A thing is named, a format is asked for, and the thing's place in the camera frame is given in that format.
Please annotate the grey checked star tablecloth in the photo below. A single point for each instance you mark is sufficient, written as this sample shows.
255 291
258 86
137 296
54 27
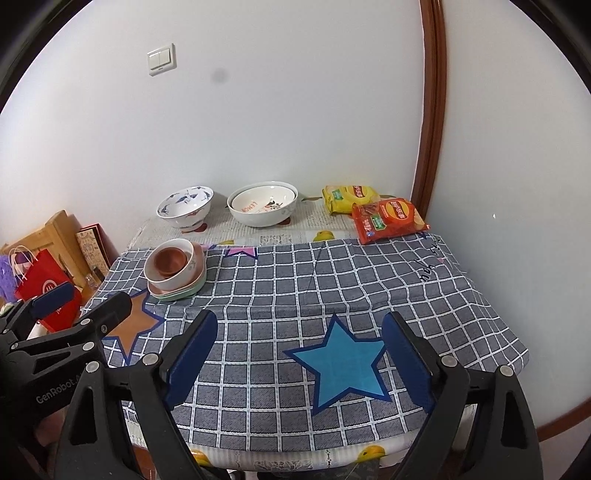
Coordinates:
277 286

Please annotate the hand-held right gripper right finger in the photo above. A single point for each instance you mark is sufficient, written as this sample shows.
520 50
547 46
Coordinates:
411 364

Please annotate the large plain white bowl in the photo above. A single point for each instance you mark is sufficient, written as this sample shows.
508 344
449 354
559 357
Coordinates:
263 219

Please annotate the blue patterned white bowl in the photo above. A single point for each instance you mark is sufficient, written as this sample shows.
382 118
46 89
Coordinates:
184 217

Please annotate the purple fuzzy cloth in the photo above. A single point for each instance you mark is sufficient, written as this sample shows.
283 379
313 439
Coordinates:
9 277

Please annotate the red paper bag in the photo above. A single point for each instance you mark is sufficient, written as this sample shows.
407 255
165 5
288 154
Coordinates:
41 277

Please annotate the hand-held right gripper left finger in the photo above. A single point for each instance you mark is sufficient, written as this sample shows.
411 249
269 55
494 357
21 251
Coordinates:
191 355

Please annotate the red snack packet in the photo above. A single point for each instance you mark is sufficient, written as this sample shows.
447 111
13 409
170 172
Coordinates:
392 221

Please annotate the light wooden furniture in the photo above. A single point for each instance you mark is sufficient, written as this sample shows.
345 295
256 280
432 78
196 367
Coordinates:
55 230

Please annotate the green plate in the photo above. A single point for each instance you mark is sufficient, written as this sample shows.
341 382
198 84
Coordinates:
178 298

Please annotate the small brown dish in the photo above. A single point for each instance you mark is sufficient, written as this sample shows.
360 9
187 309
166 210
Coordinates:
171 261

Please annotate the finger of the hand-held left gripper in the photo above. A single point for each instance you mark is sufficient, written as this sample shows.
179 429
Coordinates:
55 297
111 311

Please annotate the pink plate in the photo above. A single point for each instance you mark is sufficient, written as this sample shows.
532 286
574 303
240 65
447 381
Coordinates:
199 258

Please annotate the small plain white bowl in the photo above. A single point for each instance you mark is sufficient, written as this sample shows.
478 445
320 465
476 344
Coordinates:
157 276

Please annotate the patterned cardboard box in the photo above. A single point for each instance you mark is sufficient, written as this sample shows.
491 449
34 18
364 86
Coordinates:
90 249

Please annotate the white bowl with printed inside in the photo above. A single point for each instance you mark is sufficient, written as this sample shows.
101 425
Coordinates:
249 203

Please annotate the yellow snack packet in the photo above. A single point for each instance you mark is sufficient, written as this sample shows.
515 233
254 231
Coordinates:
339 198

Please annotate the white light switch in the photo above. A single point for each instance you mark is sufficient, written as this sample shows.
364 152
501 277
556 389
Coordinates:
161 60

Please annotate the small clear jar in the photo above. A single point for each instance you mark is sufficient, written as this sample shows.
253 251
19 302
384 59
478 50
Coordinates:
94 279

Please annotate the brown wooden door frame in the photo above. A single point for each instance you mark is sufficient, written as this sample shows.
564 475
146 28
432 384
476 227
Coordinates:
431 115

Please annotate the brown baseboard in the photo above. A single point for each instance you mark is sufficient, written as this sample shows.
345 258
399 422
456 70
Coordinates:
563 427

